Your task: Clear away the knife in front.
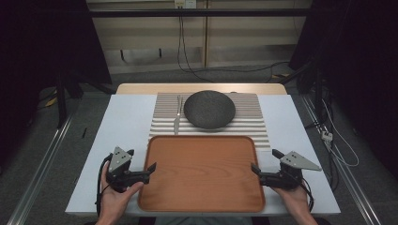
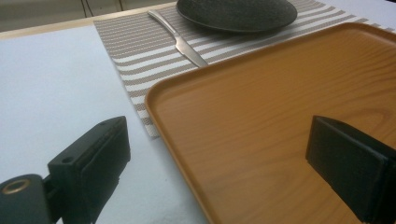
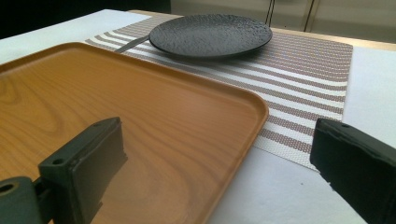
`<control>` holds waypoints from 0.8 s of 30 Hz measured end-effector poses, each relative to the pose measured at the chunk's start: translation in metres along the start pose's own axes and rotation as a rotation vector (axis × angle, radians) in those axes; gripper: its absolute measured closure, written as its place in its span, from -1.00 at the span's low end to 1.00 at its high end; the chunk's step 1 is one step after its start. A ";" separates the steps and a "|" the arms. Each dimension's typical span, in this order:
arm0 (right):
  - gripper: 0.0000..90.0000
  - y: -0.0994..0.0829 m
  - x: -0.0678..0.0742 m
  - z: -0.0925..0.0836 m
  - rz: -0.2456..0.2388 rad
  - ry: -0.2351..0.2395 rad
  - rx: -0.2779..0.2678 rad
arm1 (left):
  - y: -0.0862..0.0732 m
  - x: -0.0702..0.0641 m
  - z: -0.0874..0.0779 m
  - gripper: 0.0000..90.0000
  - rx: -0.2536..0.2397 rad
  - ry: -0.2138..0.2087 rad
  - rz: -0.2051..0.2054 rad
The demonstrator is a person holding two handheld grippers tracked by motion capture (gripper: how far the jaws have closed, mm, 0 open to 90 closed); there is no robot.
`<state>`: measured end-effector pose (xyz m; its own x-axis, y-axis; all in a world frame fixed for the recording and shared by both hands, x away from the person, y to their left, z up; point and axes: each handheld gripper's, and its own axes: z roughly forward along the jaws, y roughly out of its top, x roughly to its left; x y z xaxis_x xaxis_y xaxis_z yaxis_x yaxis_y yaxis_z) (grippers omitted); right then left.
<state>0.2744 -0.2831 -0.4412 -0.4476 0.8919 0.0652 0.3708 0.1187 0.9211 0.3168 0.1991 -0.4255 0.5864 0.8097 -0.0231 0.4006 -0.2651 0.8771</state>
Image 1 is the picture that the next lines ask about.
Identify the wooden tray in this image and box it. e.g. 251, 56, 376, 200
137, 135, 267, 214

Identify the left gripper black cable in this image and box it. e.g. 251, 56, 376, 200
94, 152, 114, 218

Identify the black horizontal bar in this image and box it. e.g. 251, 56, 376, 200
88, 8, 314, 19

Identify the black hanging wall cable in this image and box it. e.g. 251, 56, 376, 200
176, 15, 217, 84

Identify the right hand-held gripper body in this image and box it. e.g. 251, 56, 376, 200
265, 150, 323, 191

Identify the striped beige placemat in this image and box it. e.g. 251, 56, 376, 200
147, 92, 272, 152

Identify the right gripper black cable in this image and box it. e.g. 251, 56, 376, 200
299, 177, 315, 214

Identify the white power strip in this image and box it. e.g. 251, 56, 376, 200
320, 129, 333, 143

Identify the person's right hand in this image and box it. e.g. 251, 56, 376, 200
270, 185, 312, 218

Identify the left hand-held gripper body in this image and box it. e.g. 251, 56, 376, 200
105, 145, 140, 193

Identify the aluminium floor rail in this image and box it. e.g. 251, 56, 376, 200
6, 114, 75, 225
300, 93, 383, 225

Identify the black floor cable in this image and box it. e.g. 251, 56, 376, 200
187, 60, 290, 84

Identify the black curtain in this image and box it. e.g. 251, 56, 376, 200
287, 0, 398, 179
0, 0, 113, 170

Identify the person's left hand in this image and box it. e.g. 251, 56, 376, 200
98, 161, 145, 219

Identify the silver fork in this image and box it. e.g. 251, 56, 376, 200
174, 95, 184, 136

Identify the person's grey clothing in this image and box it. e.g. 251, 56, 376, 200
154, 216, 253, 225

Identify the dark grey stone plate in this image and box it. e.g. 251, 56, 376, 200
183, 90, 237, 129

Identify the black metal stand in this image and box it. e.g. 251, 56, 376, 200
55, 69, 83, 129

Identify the white wall socket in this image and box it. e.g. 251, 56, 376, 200
174, 0, 198, 9

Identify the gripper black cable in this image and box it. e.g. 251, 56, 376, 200
94, 152, 114, 218
299, 177, 315, 214

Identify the white cable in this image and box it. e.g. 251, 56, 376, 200
321, 98, 360, 168

